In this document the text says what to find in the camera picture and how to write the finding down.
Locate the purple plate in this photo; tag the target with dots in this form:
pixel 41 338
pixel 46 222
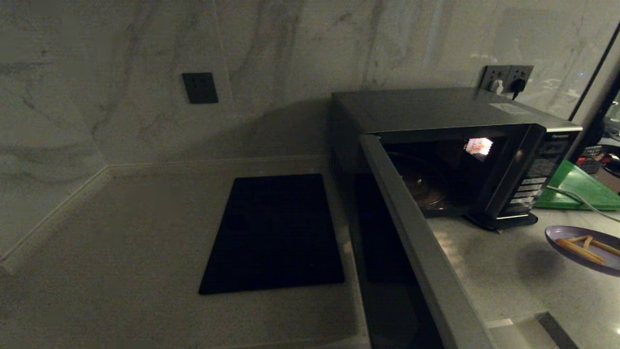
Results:
pixel 564 249

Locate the silver black microwave oven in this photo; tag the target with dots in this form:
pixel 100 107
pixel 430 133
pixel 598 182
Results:
pixel 426 109

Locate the black induction cooktop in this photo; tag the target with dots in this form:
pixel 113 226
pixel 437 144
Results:
pixel 276 232

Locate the white plug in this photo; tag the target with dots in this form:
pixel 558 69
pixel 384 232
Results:
pixel 496 87

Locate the black plug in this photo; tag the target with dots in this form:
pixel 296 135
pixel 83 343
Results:
pixel 518 87

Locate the green cutting board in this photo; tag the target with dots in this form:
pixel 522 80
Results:
pixel 581 186

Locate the orange fry stick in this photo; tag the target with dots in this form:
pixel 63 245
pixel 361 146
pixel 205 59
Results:
pixel 576 239
pixel 605 247
pixel 579 250
pixel 587 242

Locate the metal shopping cart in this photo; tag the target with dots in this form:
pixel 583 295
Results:
pixel 598 160

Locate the dark single wall socket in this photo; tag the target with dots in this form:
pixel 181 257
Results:
pixel 200 88

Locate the grey double wall socket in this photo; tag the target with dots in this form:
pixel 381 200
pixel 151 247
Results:
pixel 507 73

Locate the black metal frame post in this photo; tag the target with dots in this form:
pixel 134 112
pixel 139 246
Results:
pixel 587 138

